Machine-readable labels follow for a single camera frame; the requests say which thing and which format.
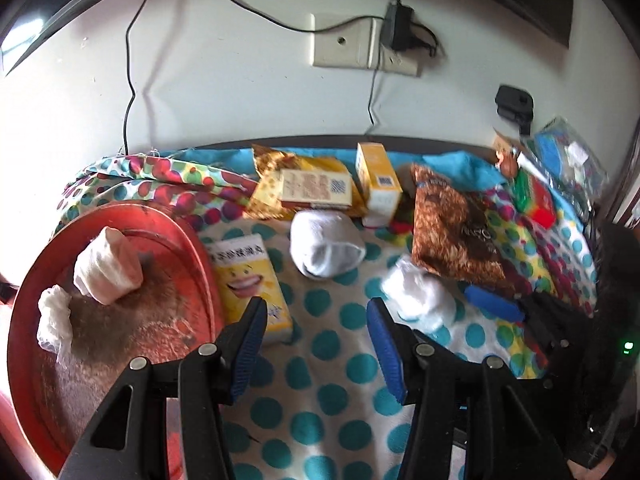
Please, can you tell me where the beige wall socket plate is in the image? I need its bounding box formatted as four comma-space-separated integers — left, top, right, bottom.
312, 12, 383, 68

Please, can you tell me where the white sock ball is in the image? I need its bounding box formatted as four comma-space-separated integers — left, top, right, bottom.
290, 210, 367, 281

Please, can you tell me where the black clamp mount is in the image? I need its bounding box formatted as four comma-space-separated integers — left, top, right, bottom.
494, 85, 535, 136

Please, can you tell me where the polka dot blanket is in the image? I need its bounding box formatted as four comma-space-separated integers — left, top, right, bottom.
55, 152, 601, 480

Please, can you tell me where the blue cloth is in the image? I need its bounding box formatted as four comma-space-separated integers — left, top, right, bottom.
170, 147, 496, 191

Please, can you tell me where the brown snack bag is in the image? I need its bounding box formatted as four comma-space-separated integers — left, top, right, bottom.
410, 162, 521, 296

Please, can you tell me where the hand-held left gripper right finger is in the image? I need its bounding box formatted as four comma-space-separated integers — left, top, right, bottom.
366, 298, 571, 480

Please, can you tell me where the white ribbed sock roll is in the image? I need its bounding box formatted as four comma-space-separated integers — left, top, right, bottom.
381, 255, 457, 333

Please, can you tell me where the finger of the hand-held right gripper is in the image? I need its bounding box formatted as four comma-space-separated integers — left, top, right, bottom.
464, 284, 556, 346

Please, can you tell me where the yellow carton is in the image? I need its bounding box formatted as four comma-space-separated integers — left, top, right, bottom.
277, 167, 353, 211

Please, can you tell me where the black charger cable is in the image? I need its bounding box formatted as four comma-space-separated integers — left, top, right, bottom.
367, 55, 383, 127

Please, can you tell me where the clear plastic bag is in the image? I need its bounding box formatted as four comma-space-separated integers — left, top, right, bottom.
520, 117, 608, 206

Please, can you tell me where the green and red box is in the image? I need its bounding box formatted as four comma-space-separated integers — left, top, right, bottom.
512, 170, 558, 226

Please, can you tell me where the white power outlet plate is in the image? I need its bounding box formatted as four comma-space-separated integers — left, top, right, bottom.
375, 50, 421, 77

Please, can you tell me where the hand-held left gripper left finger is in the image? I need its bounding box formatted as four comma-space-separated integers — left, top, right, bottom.
59, 296, 269, 480

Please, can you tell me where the tall yellow box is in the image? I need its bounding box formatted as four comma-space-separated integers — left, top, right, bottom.
355, 142, 403, 228

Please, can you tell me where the rolled white sock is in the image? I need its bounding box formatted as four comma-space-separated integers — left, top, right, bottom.
74, 226, 143, 306

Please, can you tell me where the small cardboard box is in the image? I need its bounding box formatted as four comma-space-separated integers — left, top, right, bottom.
492, 127, 523, 153

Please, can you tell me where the short black plug cable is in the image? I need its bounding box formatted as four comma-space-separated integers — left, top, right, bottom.
410, 24, 441, 58

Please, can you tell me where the black plug-in charger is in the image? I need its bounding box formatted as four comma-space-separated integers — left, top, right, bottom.
384, 0, 416, 53

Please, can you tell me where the yellow snack bag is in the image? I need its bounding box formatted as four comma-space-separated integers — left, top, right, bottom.
247, 144, 366, 221

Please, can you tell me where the round red tray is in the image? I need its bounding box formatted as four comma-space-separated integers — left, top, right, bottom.
7, 200, 226, 480

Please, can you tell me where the brown keychain pouch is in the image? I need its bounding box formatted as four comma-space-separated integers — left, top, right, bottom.
495, 147, 523, 178

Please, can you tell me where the yellow box with smiling mouth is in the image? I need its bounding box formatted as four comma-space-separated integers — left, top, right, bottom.
207, 234, 293, 346

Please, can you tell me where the thin black hanging cable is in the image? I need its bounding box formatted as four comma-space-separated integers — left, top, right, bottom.
122, 0, 163, 157

